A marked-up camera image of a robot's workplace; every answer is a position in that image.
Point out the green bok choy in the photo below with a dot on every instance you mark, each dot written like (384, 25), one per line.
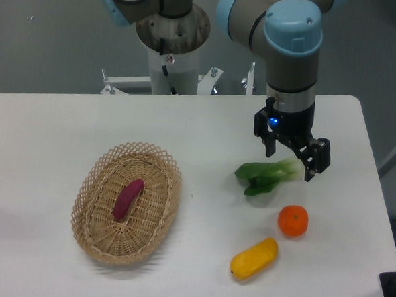
(265, 177)

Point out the purple sweet potato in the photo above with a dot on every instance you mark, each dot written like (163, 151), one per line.
(125, 198)

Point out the yellow mango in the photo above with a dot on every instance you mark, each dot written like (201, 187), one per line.
(255, 259)

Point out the oval wicker basket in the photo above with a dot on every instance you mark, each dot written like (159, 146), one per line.
(149, 216)

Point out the white metal base frame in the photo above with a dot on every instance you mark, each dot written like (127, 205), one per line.
(173, 84)

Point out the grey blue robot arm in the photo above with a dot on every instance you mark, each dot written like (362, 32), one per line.
(285, 34)

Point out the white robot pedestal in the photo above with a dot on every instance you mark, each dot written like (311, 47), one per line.
(174, 43)

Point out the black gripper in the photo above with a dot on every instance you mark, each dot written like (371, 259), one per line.
(293, 130)

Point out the orange tangerine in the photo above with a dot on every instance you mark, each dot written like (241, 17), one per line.
(293, 220)

